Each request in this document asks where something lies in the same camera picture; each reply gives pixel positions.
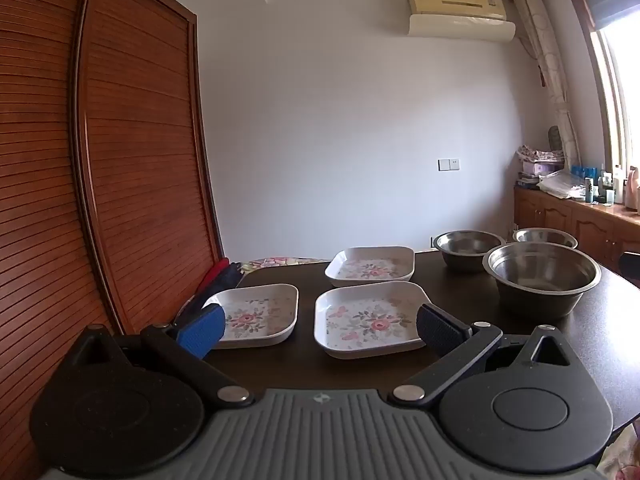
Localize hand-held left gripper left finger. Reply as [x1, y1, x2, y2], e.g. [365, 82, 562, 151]
[69, 304, 255, 407]

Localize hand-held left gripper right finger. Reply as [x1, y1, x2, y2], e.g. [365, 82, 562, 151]
[390, 303, 577, 407]

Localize white floral square plate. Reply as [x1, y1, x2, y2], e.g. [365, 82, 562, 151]
[314, 281, 428, 360]
[202, 284, 299, 350]
[324, 246, 416, 288]

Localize small steel bowl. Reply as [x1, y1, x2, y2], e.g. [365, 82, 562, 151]
[433, 230, 507, 274]

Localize large steel bowl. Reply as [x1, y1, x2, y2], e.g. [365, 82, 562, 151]
[482, 242, 602, 318]

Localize medium steel bowl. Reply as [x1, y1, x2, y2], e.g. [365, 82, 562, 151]
[512, 228, 579, 250]

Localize red and dark cloth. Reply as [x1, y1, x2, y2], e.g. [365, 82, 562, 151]
[172, 257, 246, 326]

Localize floral bed cover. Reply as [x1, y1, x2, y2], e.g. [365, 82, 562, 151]
[240, 256, 333, 274]

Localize wooden low cabinet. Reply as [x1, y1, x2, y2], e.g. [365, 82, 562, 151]
[513, 185, 640, 273]

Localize clear plastic bag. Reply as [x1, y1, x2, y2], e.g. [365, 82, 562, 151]
[537, 169, 588, 202]

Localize stack of boxes and papers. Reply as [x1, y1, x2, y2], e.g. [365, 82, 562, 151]
[516, 144, 566, 187]

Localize wooden slatted wardrobe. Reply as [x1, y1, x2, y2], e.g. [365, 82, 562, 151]
[0, 0, 226, 480]

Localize person's floral clothing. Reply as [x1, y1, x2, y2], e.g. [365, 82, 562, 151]
[597, 420, 640, 480]

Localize row of bottles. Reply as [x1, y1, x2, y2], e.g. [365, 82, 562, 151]
[570, 162, 640, 211]

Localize patterned curtain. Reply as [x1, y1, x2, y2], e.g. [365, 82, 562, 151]
[511, 0, 583, 171]

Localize window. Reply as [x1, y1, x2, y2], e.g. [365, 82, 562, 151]
[561, 0, 640, 206]

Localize wall air conditioner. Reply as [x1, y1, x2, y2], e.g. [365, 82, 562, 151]
[407, 0, 517, 43]

